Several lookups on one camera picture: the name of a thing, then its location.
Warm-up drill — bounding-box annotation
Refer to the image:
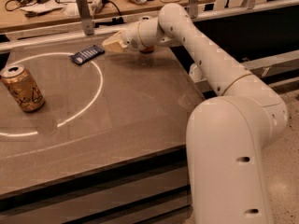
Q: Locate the clear sanitizer bottle left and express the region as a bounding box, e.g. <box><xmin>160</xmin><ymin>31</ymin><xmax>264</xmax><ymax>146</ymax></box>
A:
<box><xmin>189</xmin><ymin>63</ymin><xmax>203</xmax><ymax>82</ymax></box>

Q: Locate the grey metal bracket post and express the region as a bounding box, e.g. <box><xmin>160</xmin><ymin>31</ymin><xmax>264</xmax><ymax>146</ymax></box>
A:
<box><xmin>76</xmin><ymin>0</ymin><xmax>94</xmax><ymax>35</ymax></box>

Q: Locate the red coca-cola can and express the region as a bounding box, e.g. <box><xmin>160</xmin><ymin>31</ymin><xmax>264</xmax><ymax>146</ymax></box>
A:
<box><xmin>140</xmin><ymin>16</ymin><xmax>154</xmax><ymax>54</ymax></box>

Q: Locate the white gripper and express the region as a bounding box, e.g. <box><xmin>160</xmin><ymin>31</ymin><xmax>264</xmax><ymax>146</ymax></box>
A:
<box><xmin>102</xmin><ymin>24</ymin><xmax>140</xmax><ymax>52</ymax></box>

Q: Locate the blue rxbar blueberry bar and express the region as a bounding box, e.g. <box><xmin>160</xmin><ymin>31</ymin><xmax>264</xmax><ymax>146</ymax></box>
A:
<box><xmin>69</xmin><ymin>45</ymin><xmax>105</xmax><ymax>65</ymax></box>

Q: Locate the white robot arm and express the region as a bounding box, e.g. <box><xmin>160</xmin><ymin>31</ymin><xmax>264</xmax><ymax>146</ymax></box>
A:
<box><xmin>103</xmin><ymin>4</ymin><xmax>288</xmax><ymax>224</ymax></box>

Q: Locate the grey metal post right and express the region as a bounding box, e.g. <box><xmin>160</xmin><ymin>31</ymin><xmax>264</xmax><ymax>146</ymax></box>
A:
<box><xmin>188</xmin><ymin>0</ymin><xmax>198</xmax><ymax>19</ymax></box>

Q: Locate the gold soda can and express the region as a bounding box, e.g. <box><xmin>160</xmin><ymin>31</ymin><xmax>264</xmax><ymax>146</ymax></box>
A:
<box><xmin>0</xmin><ymin>64</ymin><xmax>45</xmax><ymax>112</ymax></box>

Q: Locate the metal railing beam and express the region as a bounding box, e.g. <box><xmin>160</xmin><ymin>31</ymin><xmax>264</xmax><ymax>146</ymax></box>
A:
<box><xmin>0</xmin><ymin>0</ymin><xmax>299</xmax><ymax>54</ymax></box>

